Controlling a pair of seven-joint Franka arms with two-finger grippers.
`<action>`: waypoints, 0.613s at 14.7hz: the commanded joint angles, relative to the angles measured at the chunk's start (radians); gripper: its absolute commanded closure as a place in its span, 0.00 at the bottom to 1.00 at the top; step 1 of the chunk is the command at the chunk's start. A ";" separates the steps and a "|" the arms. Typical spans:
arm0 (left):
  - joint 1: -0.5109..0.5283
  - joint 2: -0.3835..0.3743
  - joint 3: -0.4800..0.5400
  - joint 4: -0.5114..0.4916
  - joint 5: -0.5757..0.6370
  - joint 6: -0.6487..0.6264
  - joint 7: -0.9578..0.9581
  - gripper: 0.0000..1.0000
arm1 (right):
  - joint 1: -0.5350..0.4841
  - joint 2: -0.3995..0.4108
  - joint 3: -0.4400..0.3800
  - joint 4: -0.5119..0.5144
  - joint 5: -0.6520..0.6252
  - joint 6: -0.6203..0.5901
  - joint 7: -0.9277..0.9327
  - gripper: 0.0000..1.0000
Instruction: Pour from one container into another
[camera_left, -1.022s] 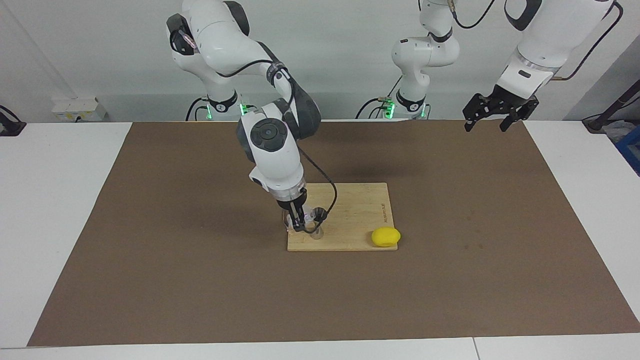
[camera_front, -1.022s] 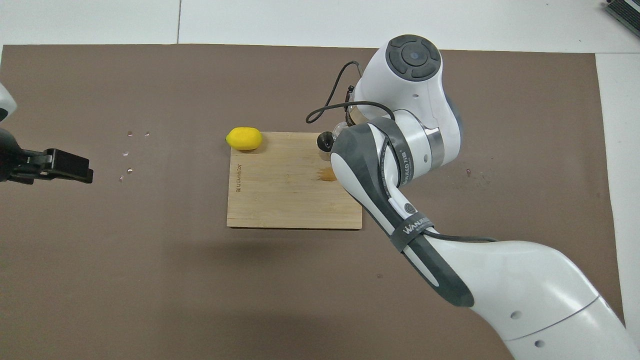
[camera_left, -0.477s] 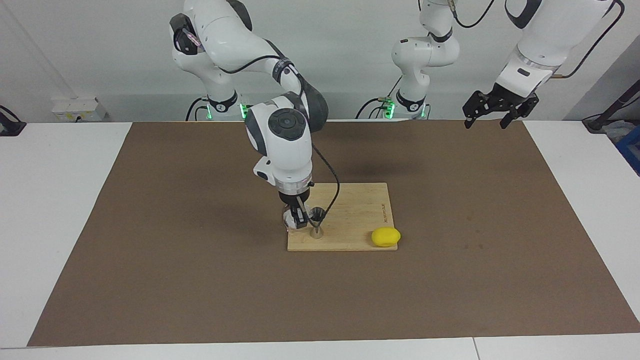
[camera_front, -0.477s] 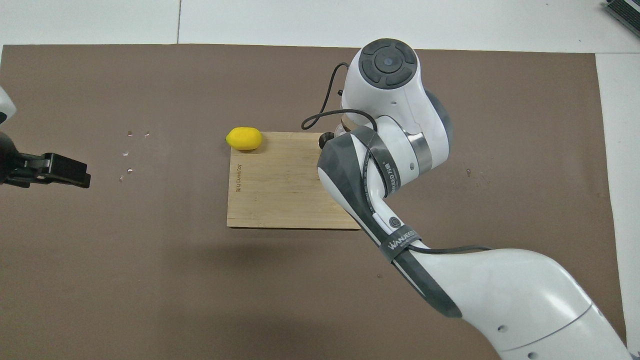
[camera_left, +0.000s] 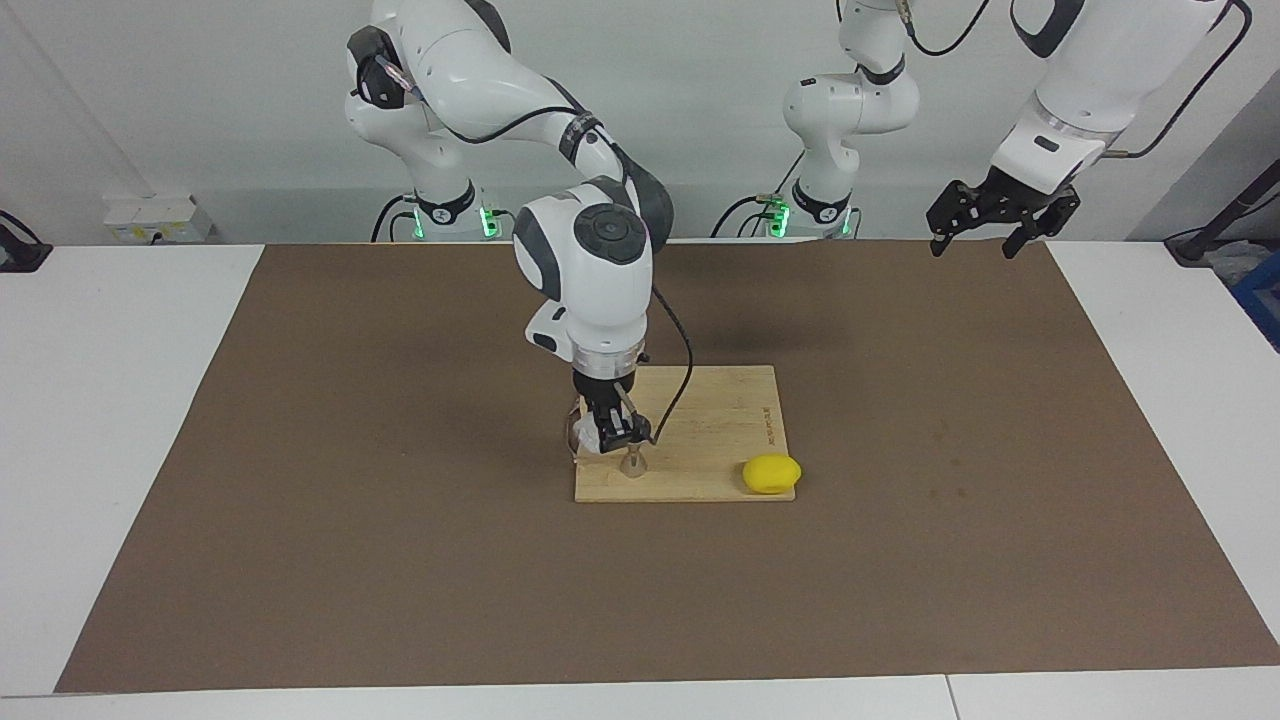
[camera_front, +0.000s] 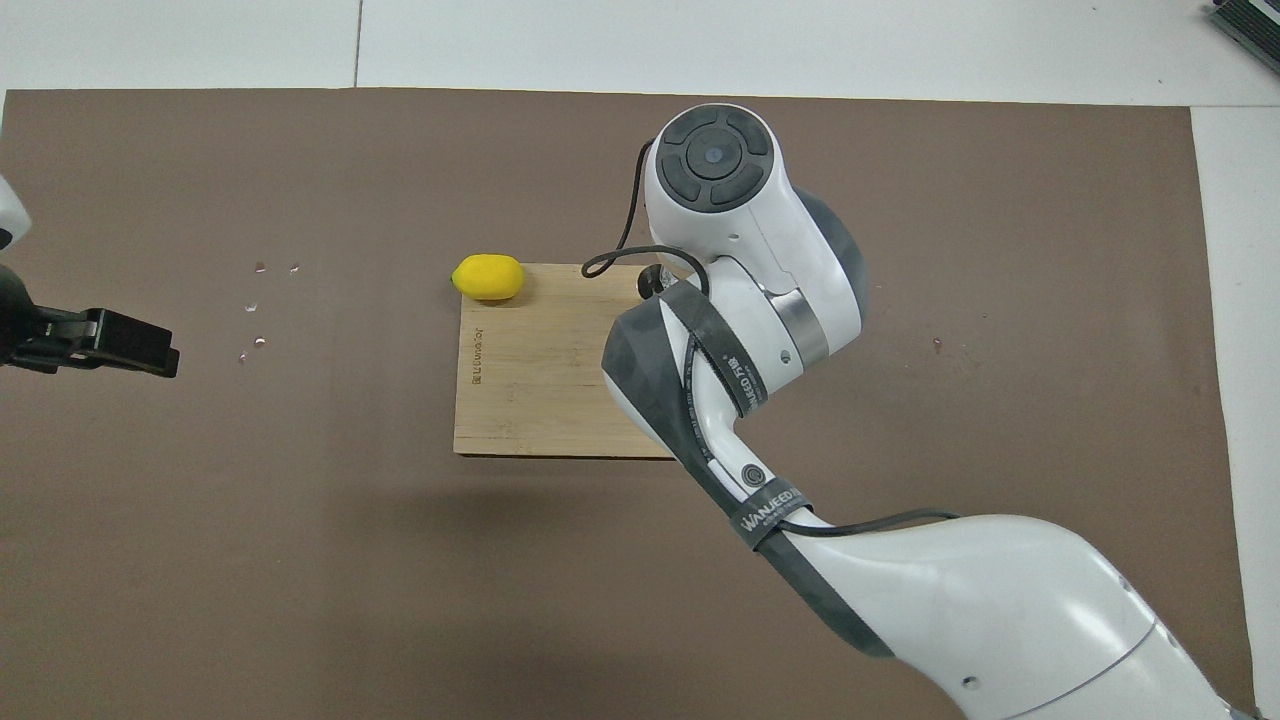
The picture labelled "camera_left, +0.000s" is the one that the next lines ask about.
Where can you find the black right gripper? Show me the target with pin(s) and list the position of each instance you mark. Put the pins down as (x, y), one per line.
(600, 388)

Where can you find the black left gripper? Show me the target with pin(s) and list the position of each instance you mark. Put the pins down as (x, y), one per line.
(1025, 198)

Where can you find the clear glass cup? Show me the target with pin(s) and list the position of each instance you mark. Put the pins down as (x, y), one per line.
(585, 440)

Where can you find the steel double jigger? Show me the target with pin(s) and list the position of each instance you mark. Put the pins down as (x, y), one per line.
(633, 466)

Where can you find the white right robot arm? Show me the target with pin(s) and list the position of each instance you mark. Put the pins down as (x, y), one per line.
(590, 270)

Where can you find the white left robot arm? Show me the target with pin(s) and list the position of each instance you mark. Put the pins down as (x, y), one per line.
(1090, 70)

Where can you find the bamboo cutting board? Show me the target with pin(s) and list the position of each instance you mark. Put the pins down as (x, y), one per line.
(720, 420)

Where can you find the yellow lemon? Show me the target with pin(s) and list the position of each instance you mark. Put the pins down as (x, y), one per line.
(771, 474)

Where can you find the black stand pole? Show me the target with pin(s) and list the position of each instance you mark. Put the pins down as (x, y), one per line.
(1225, 215)

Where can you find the clear plastic bag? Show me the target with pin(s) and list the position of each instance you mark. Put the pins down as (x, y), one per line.
(1230, 262)

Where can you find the brown paper table mat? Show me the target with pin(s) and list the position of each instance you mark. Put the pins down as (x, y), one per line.
(400, 580)

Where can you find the white power strip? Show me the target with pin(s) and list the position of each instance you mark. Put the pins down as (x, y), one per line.
(160, 215)

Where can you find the black clamp mount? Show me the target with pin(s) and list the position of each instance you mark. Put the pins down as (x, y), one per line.
(20, 252)

